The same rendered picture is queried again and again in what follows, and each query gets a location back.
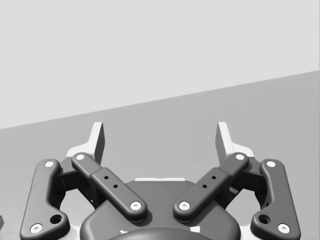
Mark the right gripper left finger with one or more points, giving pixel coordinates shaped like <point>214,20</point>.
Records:
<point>107,182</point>

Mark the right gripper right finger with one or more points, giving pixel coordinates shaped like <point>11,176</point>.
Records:
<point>212,182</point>

